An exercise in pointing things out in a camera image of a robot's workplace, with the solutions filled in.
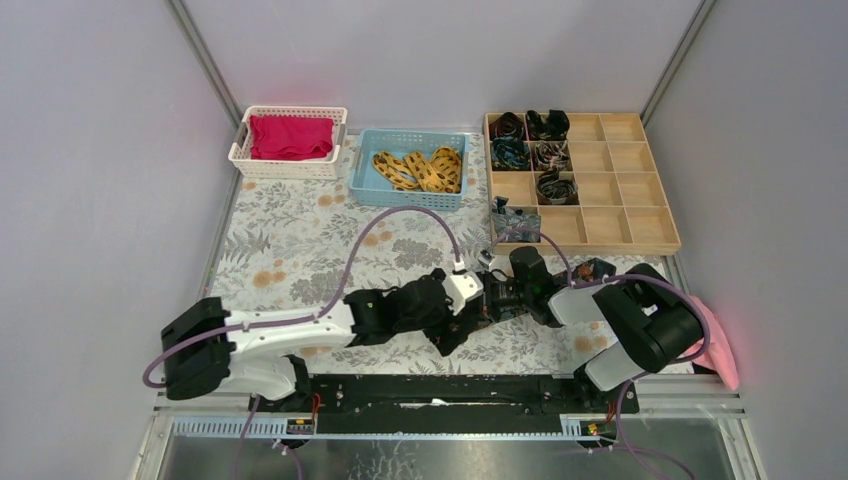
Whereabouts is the dark floral pattern tie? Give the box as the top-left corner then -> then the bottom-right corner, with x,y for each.
463,258 -> 617,329

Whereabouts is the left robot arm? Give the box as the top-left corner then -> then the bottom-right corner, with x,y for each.
160,269 -> 484,411

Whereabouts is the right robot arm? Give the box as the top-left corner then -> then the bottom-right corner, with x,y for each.
482,246 -> 711,412

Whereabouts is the grey leaf pattern tie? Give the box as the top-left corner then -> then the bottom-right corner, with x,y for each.
490,196 -> 542,243

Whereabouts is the dark grey rolled tie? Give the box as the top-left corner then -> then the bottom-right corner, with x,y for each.
536,171 -> 579,206

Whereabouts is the wooden compartment organizer tray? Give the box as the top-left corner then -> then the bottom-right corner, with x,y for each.
483,111 -> 681,255

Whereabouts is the brown paisley rolled tie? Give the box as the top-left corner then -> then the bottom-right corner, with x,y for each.
531,140 -> 572,172

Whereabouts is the yellow insect pattern tie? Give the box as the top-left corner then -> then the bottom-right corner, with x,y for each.
371,146 -> 462,194

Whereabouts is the blue floral rolled tie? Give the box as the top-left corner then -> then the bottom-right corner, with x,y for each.
491,138 -> 531,171

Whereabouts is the light blue plastic basket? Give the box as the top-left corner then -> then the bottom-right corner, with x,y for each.
349,129 -> 470,211

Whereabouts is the floral patterned table mat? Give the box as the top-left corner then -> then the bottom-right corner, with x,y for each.
211,134 -> 615,375

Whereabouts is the black floral rolled tie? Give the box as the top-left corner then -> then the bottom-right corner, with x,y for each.
525,109 -> 570,141

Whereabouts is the dark red rolled tie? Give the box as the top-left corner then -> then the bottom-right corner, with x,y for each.
488,112 -> 527,141

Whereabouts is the pink cloth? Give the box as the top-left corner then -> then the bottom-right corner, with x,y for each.
691,296 -> 740,391

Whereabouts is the magenta cloth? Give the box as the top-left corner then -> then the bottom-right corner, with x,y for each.
250,116 -> 334,161

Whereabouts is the white plastic basket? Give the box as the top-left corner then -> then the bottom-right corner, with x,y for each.
228,105 -> 348,180

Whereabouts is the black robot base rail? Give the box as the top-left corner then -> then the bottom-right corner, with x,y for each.
251,374 -> 640,435

